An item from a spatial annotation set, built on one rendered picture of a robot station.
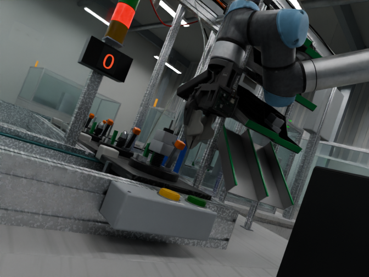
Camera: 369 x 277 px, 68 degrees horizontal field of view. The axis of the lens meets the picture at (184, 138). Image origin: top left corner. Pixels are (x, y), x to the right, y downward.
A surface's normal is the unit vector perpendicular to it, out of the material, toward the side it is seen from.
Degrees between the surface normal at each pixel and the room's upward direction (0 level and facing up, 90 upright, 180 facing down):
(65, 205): 90
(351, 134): 90
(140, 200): 90
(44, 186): 90
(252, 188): 45
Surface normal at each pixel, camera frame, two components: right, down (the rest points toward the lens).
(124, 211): 0.57, 0.17
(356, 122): -0.65, -0.29
